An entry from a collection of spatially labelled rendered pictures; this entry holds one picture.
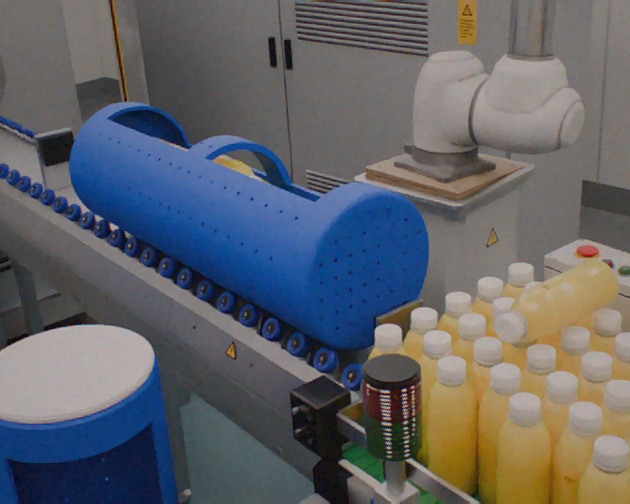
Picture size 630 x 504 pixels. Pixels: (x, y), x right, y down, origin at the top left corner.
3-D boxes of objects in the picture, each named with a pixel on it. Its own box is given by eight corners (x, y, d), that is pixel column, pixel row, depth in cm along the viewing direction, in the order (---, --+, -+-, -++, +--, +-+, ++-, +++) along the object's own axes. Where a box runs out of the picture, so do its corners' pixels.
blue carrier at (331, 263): (181, 204, 237) (171, 91, 226) (429, 324, 173) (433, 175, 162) (76, 232, 221) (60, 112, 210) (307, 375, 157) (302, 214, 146)
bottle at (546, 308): (619, 310, 139) (532, 358, 129) (578, 295, 144) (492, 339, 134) (622, 266, 136) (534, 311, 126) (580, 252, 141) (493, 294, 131)
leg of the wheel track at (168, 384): (184, 488, 284) (157, 302, 258) (195, 497, 280) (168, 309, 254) (168, 496, 281) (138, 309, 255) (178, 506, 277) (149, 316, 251)
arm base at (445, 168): (432, 148, 243) (433, 126, 241) (498, 168, 227) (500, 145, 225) (379, 161, 233) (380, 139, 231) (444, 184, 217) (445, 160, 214)
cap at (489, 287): (473, 293, 151) (473, 283, 150) (485, 284, 153) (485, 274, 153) (495, 299, 148) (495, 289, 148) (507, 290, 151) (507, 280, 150)
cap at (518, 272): (524, 284, 152) (524, 274, 152) (503, 278, 155) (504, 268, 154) (537, 276, 155) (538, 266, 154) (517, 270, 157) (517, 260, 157)
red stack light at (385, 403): (394, 383, 107) (393, 353, 105) (435, 406, 102) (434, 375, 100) (351, 405, 103) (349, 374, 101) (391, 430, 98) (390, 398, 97)
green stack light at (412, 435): (395, 420, 109) (394, 384, 107) (435, 445, 104) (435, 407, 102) (353, 443, 105) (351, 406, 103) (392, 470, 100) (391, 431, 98)
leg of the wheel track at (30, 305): (48, 365, 356) (15, 210, 330) (54, 371, 352) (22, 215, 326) (33, 371, 353) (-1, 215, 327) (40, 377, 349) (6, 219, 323)
